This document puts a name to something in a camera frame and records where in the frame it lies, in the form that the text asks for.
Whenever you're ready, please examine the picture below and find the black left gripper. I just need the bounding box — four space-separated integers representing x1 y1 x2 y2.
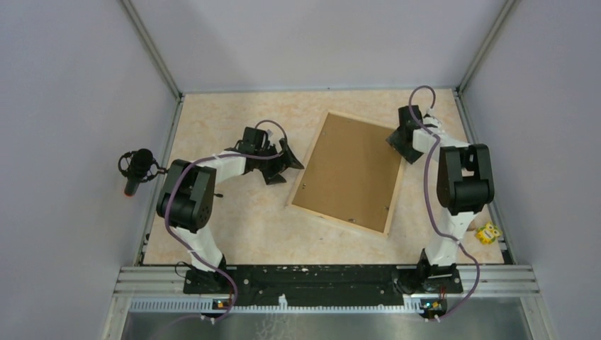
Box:
254 138 303 184

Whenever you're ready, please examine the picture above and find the light wooden picture frame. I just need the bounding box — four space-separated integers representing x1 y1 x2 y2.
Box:
285 109 405 238

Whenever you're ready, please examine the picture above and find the brown cardboard backing board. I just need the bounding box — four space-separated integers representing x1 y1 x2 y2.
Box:
291 113 403 234

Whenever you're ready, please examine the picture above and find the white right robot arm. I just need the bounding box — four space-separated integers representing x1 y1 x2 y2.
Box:
386 106 495 292

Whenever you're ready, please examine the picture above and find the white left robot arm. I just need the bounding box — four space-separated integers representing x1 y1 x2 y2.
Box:
156 126 304 293

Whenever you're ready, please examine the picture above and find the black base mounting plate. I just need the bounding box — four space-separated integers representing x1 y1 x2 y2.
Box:
183 264 464 307

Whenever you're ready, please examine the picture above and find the small yellow object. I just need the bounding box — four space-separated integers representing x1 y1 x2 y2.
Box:
475 222 502 244

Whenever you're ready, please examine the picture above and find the black microphone on stand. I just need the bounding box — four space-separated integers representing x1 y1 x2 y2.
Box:
118 148 167 197

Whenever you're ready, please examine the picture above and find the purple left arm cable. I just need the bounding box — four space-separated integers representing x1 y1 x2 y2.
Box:
163 120 288 324

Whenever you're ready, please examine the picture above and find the aluminium front rail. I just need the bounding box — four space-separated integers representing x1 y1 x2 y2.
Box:
102 265 547 339

